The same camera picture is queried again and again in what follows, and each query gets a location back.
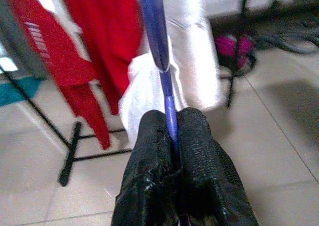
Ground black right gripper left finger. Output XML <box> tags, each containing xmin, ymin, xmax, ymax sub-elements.
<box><xmin>111</xmin><ymin>110</ymin><xmax>184</xmax><ymax>226</ymax></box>

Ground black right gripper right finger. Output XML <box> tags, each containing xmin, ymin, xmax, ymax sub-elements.
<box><xmin>175</xmin><ymin>107</ymin><xmax>259</xmax><ymax>226</ymax></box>

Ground purple clothes hanger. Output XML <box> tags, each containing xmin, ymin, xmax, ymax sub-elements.
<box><xmin>136</xmin><ymin>0</ymin><xmax>191</xmax><ymax>226</ymax></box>

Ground white shirt teal green print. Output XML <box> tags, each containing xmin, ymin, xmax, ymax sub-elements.
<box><xmin>118</xmin><ymin>0</ymin><xmax>223</xmax><ymax>137</ymax></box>

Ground plain red shirt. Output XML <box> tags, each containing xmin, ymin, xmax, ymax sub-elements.
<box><xmin>61</xmin><ymin>0</ymin><xmax>146</xmax><ymax>116</ymax></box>

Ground black clothes rack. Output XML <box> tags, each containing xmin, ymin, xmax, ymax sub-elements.
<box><xmin>0</xmin><ymin>65</ymin><xmax>133</xmax><ymax>187</ymax></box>

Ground black stand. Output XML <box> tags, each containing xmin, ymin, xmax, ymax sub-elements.
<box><xmin>219</xmin><ymin>0</ymin><xmax>258</xmax><ymax>109</ymax></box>

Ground pink object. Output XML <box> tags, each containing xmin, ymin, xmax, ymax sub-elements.
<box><xmin>214</xmin><ymin>34</ymin><xmax>255</xmax><ymax>70</ymax></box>

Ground teal mat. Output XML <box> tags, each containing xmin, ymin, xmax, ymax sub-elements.
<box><xmin>0</xmin><ymin>79</ymin><xmax>43</xmax><ymax>106</ymax></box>

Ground red shirt with white print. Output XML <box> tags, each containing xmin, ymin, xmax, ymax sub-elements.
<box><xmin>6</xmin><ymin>0</ymin><xmax>112</xmax><ymax>150</ymax></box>

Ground black cable bundle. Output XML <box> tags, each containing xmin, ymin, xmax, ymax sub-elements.
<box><xmin>209</xmin><ymin>0</ymin><xmax>319</xmax><ymax>56</ymax></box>

